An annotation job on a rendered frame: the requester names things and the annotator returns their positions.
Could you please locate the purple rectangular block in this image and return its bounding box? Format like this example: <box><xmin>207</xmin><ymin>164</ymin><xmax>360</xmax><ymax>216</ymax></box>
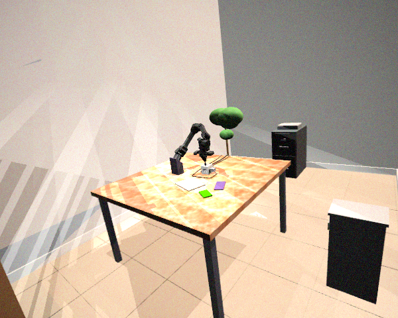
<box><xmin>214</xmin><ymin>182</ymin><xmax>226</xmax><ymax>190</ymax></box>

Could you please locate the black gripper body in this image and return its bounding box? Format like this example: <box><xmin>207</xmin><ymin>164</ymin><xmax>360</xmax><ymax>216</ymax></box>
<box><xmin>194</xmin><ymin>146</ymin><xmax>214</xmax><ymax>156</ymax></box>

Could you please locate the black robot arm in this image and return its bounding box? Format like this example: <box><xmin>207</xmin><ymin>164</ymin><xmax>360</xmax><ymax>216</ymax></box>
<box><xmin>173</xmin><ymin>123</ymin><xmax>210</xmax><ymax>161</ymax></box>

